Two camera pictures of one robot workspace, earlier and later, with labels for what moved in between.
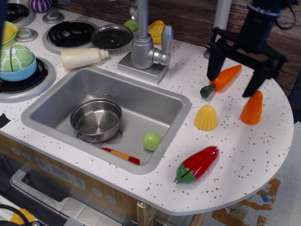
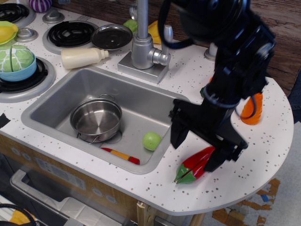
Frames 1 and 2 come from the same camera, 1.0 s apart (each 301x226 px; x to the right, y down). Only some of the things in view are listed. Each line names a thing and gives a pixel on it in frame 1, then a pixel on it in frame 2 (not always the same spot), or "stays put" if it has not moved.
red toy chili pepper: x=196 y=164 stays put
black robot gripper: x=250 y=48 to x=211 y=119
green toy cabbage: x=15 y=57 stays put
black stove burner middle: x=67 y=34 stays put
